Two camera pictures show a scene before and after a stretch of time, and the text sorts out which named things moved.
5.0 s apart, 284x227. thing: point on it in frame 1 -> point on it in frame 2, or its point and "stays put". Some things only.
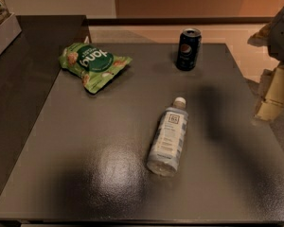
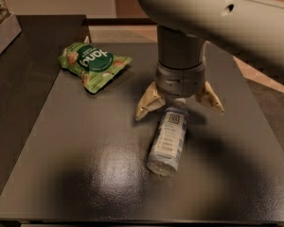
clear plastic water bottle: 168,144 stays put
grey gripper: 282,38 -> 180,80
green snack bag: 95,64 stays put
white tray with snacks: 4,24 stays put
